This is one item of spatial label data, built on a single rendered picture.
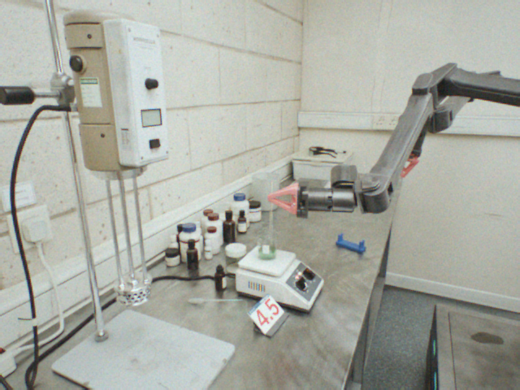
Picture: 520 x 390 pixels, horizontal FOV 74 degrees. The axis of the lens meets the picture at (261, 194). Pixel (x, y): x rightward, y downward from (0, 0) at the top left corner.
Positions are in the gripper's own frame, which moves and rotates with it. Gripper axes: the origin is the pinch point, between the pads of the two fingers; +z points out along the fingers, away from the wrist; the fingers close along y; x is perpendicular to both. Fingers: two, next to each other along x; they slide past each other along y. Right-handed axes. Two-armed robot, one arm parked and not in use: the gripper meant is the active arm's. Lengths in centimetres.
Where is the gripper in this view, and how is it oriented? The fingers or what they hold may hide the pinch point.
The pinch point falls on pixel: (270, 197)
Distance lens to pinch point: 85.0
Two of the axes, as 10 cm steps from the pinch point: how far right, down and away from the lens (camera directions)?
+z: -9.9, -0.4, 1.6
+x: 0.1, 9.6, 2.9
